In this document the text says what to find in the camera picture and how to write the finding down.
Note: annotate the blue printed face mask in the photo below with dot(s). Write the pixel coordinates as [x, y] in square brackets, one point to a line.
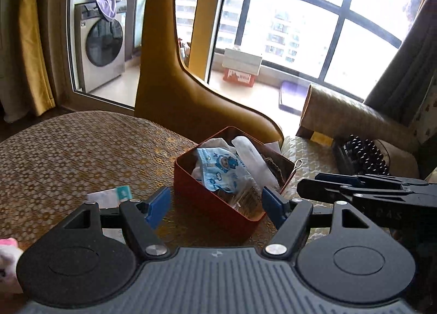
[218, 167]

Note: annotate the yellow giraffe-shaped chair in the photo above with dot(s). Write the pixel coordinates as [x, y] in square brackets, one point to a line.
[164, 78]

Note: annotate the black beaded massager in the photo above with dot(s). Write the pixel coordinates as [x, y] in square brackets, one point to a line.
[362, 153]

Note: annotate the white plush toy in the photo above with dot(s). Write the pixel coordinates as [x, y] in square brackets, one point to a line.
[8, 262]

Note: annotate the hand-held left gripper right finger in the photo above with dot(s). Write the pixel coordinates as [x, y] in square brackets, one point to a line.
[273, 206]

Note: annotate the white cloth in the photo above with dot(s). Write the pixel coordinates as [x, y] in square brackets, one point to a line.
[215, 143]

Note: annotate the red printed carton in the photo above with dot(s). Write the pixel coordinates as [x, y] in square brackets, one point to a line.
[239, 77]

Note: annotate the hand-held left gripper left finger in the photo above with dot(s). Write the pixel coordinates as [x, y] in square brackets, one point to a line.
[158, 206]

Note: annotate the white washing machine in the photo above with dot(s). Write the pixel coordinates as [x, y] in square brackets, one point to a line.
[102, 44]

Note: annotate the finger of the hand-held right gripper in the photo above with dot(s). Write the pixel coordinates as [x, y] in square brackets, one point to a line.
[324, 192]
[351, 180]

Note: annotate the white teal wipes pack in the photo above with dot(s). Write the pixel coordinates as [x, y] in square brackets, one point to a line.
[109, 196]

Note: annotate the yellow curtain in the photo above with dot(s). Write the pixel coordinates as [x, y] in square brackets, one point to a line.
[34, 44]

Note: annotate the grey curtain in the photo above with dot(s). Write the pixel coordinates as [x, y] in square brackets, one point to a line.
[406, 61]

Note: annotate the red square box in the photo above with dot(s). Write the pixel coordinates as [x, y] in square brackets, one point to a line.
[211, 204]

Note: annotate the large clear plastic bag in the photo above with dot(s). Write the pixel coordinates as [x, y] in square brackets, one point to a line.
[252, 160]

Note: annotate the white cardboard box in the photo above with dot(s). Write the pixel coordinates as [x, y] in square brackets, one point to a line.
[242, 61]

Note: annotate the black framed window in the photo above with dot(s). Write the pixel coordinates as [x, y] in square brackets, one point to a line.
[290, 27]

